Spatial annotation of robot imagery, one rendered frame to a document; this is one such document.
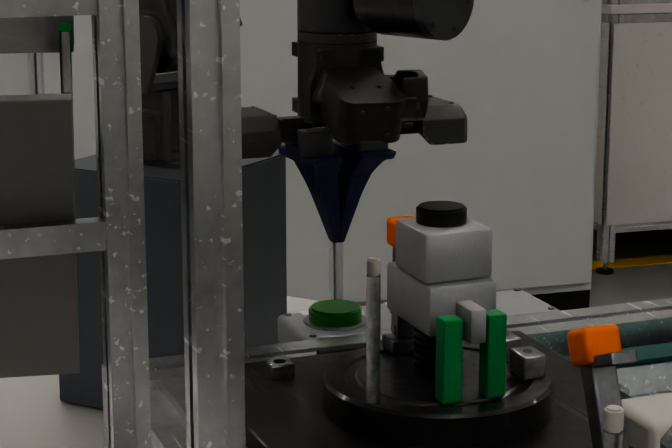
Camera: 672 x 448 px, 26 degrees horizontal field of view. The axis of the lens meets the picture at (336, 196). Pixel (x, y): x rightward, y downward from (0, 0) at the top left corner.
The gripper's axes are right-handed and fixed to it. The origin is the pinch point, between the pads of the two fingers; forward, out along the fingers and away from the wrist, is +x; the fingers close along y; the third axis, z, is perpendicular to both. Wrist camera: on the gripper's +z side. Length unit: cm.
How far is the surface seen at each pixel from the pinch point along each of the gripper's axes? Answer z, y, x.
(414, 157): -264, 132, 53
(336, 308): 0.4, -0.1, 8.5
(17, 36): 16.0, -25.6, -14.2
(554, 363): 17.0, 8.6, 8.6
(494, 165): -262, 156, 56
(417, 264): 22.7, -4.3, -0.9
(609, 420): 50, -9, -2
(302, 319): -1.7, -2.1, 9.7
